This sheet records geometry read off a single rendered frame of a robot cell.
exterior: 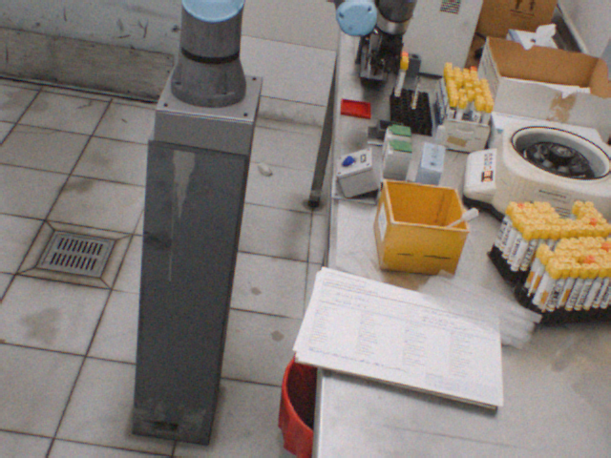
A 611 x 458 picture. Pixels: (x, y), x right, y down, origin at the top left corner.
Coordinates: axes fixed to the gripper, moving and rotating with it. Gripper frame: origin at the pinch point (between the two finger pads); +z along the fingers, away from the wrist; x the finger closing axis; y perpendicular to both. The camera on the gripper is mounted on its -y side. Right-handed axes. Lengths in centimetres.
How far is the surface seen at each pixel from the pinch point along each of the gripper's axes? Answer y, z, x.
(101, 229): 8, 102, -75
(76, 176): -17, 116, -91
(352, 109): 14.5, -3.2, -4.6
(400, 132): 28.5, -18.7, 4.2
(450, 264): 63, -34, 12
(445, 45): -12.5, 2.5, 16.8
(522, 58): -9.1, -1.9, 35.0
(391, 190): 50, -33, 1
